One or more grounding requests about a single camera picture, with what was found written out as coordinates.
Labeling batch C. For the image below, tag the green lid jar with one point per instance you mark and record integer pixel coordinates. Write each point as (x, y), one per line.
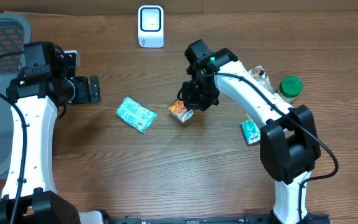
(289, 88)

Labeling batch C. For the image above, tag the brown white snack pouch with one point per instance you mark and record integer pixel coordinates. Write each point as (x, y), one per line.
(260, 75)

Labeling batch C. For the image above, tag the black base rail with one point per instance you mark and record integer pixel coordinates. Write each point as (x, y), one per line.
(104, 218)

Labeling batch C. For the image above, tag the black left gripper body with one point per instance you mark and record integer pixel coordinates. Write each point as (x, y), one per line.
(80, 93)

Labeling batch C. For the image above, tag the orange snack packet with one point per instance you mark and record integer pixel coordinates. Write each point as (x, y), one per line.
(179, 110)

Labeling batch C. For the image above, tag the small teal packet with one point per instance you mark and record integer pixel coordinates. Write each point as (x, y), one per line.
(251, 132)

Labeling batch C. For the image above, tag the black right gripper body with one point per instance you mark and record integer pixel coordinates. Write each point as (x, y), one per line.
(200, 96)

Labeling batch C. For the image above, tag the teal tissue pack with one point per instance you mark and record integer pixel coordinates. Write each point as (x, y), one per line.
(135, 114)

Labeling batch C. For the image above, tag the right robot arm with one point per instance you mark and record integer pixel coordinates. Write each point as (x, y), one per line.
(289, 144)

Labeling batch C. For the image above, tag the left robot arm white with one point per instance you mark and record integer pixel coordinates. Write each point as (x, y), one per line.
(30, 195)

